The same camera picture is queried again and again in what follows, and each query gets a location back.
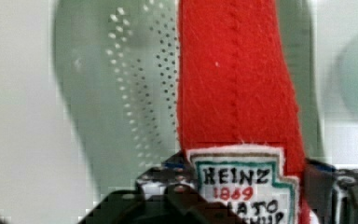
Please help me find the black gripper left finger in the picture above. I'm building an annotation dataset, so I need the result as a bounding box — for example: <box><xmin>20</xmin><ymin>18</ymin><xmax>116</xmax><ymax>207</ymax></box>
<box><xmin>78</xmin><ymin>152</ymin><xmax>242</xmax><ymax>224</ymax></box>

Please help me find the red felt ketchup bottle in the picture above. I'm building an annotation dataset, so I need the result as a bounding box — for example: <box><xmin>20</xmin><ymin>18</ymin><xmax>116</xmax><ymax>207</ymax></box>
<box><xmin>177</xmin><ymin>0</ymin><xmax>310</xmax><ymax>224</ymax></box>

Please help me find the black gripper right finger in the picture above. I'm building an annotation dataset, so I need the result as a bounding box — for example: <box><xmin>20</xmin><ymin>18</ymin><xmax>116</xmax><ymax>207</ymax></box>
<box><xmin>304</xmin><ymin>159</ymin><xmax>358</xmax><ymax>224</ymax></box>

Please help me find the grey-green oval strainer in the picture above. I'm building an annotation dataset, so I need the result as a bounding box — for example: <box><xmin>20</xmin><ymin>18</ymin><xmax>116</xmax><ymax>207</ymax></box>
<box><xmin>54</xmin><ymin>0</ymin><xmax>323</xmax><ymax>193</ymax></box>

